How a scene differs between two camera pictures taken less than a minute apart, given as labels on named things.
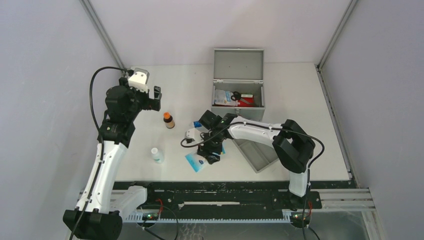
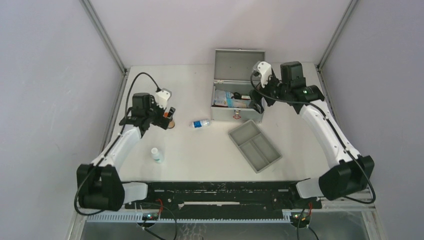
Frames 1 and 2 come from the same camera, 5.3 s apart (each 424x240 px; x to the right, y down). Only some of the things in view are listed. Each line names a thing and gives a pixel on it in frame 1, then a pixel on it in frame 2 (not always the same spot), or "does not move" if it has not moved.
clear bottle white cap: x=157 y=157 does not move
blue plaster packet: x=197 y=162 -> x=230 y=100
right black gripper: x=207 y=151 -> x=255 y=97
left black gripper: x=151 y=104 -> x=161 y=121
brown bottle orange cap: x=168 y=119 does not move
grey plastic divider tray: x=259 y=155 does not move
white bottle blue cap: x=197 y=124 does not move
